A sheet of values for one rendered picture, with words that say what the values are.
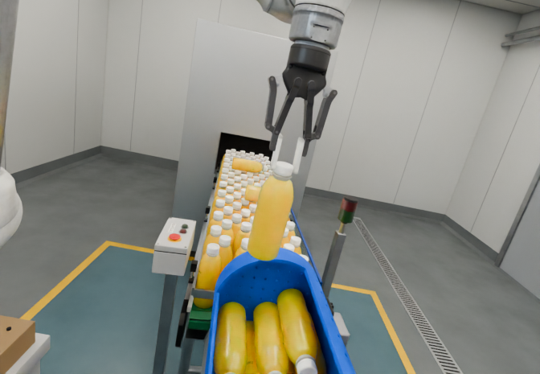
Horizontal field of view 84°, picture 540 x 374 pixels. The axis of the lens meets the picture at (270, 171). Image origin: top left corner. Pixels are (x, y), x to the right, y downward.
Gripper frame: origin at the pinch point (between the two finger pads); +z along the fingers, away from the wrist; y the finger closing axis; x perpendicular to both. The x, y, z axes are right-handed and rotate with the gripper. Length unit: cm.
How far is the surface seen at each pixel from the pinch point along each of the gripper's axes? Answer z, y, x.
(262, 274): 35.2, 2.8, 10.6
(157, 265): 47, -27, 27
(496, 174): 39, 370, 325
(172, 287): 61, -22, 35
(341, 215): 32, 39, 53
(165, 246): 41, -25, 27
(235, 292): 41.6, -3.3, 10.6
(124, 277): 151, -74, 155
